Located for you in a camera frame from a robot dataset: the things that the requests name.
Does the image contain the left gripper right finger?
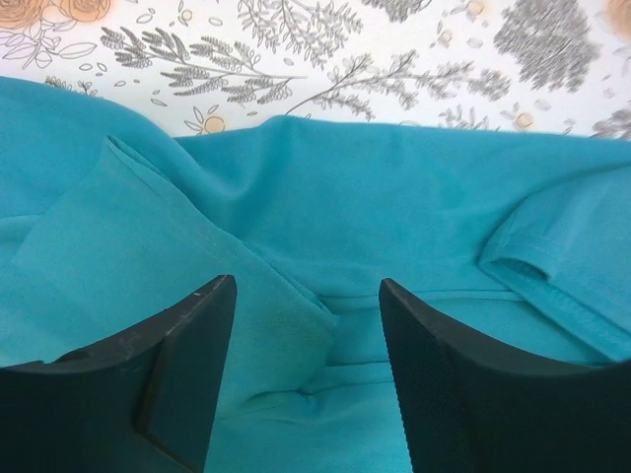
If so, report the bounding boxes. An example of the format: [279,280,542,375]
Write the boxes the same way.
[379,279,630,473]

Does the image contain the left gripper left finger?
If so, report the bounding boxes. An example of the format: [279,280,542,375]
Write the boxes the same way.
[1,275,237,472]

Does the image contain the floral patterned table mat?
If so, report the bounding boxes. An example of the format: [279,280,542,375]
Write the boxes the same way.
[1,0,630,139]

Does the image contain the teal blue t shirt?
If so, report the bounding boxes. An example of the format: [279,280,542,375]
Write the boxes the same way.
[1,78,630,472]

